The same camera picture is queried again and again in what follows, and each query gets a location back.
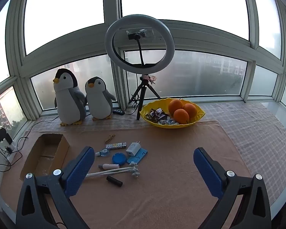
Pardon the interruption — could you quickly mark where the blue phone stand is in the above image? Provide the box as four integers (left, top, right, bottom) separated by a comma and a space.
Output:
127, 148, 148, 164

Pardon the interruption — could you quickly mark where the black cylinder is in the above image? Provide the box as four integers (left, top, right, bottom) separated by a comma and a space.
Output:
106, 176, 123, 187

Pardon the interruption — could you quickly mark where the black charging cable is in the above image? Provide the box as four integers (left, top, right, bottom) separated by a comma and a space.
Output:
0, 136, 29, 172

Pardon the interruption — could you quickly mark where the pile of dark wrapped candies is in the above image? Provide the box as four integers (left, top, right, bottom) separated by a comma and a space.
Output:
145, 108, 168, 121

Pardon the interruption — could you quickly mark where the white ring light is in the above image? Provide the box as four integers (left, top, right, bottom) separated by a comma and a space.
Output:
104, 14, 175, 72

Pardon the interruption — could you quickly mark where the black power cord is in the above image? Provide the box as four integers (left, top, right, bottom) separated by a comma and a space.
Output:
33, 113, 62, 125

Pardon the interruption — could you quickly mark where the white charger adapter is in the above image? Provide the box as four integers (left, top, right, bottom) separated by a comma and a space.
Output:
125, 141, 141, 157

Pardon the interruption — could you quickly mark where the black tripod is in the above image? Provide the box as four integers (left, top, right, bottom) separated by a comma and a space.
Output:
129, 74, 161, 120

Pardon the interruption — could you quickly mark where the patterned rectangular stick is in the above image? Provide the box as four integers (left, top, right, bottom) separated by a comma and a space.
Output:
105, 142, 127, 149

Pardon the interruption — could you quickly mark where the white window frame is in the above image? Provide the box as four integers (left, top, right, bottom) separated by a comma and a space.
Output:
0, 0, 286, 124

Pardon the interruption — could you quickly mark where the small hand sanitizer bottle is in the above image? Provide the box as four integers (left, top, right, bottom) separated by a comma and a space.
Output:
95, 148, 110, 158

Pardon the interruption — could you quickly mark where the cardboard box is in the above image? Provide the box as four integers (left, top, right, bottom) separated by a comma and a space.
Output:
19, 134, 71, 181

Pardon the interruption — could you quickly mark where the white roller massager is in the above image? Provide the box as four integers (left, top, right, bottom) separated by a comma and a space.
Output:
84, 161, 141, 179

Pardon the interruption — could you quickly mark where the yellow bowl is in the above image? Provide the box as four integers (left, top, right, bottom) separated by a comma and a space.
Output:
140, 98, 206, 129

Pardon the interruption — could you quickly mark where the white power strip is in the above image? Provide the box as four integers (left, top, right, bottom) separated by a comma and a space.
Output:
3, 143, 18, 165

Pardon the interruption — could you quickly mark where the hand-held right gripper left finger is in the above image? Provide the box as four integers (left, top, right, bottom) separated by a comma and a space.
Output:
15, 146, 96, 229

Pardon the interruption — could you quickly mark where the large penguin plush toy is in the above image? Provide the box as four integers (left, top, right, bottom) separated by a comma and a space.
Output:
53, 68, 87, 126

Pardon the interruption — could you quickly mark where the peach mat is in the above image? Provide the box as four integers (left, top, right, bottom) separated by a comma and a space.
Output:
0, 119, 253, 229

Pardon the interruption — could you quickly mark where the blue round case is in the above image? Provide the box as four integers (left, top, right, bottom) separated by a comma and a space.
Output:
112, 153, 127, 165

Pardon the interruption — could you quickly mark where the pile of pale wrapped candies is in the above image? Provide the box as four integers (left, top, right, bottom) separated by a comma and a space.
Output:
157, 117, 179, 125

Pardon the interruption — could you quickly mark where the small penguin plush toy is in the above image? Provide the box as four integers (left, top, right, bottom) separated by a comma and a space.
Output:
84, 77, 116, 121

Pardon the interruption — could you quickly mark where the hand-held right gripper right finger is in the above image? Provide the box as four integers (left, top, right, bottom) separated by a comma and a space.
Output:
194, 147, 272, 229

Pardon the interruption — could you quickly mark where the pink tube bottle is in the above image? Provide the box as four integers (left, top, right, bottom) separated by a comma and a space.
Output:
98, 163, 120, 170

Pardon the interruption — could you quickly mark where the checkered cloth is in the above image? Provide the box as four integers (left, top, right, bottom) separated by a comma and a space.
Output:
26, 101, 286, 207

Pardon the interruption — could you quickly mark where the black ring light cable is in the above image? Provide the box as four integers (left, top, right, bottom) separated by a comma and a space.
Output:
124, 93, 140, 115

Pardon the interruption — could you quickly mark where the orange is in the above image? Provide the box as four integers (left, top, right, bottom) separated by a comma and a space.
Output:
168, 99, 183, 115
182, 103, 197, 118
173, 109, 189, 124

